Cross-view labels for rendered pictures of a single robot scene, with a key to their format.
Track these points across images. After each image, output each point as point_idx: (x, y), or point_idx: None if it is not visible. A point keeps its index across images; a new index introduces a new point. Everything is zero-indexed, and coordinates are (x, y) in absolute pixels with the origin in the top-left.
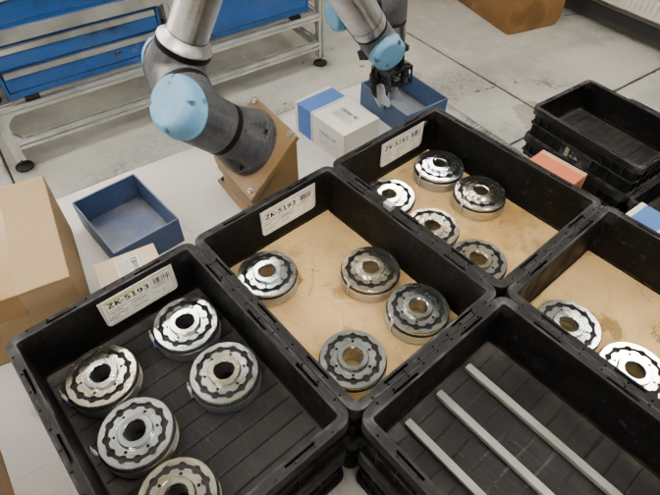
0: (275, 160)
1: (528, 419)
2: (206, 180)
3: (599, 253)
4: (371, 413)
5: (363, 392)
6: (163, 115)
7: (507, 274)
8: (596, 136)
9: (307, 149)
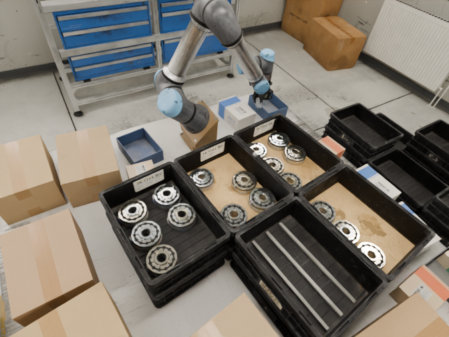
0: (208, 128)
1: (301, 245)
2: (174, 133)
3: (342, 184)
4: (239, 234)
5: None
6: (163, 105)
7: None
8: (359, 130)
9: (221, 124)
